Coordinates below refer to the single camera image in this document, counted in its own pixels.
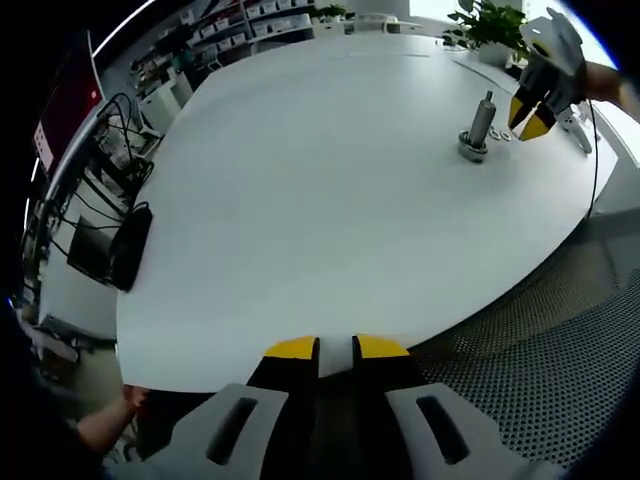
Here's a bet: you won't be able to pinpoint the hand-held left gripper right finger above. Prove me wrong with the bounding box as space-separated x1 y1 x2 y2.
351 333 559 480

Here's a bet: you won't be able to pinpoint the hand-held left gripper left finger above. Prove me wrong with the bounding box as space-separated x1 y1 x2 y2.
102 335 321 480

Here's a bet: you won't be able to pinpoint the large metal stud with base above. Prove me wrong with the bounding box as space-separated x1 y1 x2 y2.
457 97 497 164

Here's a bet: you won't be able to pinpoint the person's right hand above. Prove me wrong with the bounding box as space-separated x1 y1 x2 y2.
579 59 629 102

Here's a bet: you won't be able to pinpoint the white handheld controller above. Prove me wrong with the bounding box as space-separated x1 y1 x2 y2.
557 105 596 154

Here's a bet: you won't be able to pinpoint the white plant pot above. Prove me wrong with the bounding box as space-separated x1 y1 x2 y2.
477 42 515 66

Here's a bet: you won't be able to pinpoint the green potted plant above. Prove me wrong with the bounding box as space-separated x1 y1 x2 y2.
442 0 531 51

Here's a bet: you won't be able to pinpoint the white flat tabletop device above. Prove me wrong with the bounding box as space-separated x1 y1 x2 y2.
344 13 424 34

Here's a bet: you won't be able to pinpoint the black flat box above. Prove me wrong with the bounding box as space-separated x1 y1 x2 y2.
66 227 119 282

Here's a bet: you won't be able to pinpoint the shelf with white bins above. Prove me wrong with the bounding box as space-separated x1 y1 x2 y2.
189 0 316 56

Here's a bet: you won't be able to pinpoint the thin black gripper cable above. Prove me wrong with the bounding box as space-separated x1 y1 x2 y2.
583 97 601 219

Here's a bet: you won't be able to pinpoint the bundle of black cables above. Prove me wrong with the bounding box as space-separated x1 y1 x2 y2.
97 92 157 201

